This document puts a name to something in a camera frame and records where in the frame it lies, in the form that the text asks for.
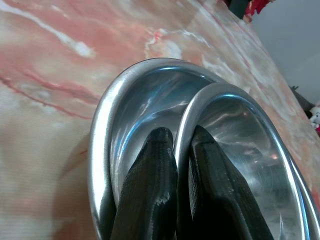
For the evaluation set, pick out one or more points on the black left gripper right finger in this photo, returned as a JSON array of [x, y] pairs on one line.
[[212, 195]]

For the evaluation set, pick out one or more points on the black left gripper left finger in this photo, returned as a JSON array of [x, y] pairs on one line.
[[150, 185]]

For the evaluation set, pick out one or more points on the shiny steel bowl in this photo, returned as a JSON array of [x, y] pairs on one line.
[[140, 105], [250, 140]]

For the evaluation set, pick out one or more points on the white stuffed toy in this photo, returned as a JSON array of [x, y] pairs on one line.
[[316, 115]]

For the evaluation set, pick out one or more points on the dark object beside red fabric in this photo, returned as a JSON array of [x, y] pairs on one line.
[[237, 7]]

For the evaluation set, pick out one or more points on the red fabric item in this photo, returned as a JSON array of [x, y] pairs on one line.
[[257, 5]]

